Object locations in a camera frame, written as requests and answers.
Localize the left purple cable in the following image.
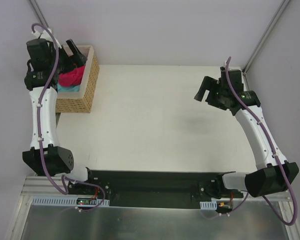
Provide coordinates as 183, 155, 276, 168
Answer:
31, 23, 106, 213

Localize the pink t shirt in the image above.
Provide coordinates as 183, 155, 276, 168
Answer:
58, 65, 85, 87

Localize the right slotted cable duct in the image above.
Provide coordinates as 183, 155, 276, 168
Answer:
200, 200, 218, 211

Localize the left aluminium frame post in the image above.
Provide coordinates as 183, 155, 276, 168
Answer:
27, 0, 49, 27

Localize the aluminium front rail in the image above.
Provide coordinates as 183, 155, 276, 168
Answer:
20, 176, 292, 202

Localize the right aluminium frame post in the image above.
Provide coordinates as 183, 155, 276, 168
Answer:
242, 0, 293, 76

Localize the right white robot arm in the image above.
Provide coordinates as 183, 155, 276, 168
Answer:
194, 67, 299, 198

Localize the teal t shirt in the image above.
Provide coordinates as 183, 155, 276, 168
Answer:
57, 84, 80, 93

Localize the left slotted cable duct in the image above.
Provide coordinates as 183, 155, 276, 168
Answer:
32, 196, 110, 208

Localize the wicker laundry basket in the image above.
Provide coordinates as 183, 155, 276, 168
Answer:
55, 45, 100, 113

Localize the slotted cable duct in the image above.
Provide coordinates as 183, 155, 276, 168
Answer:
200, 200, 218, 211
32, 196, 110, 208

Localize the aluminium frame post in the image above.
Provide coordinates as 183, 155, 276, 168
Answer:
242, 0, 293, 76
27, 0, 49, 27

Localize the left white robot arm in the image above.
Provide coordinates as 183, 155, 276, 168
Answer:
22, 38, 96, 195

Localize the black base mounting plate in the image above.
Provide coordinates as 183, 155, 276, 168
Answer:
68, 170, 243, 209

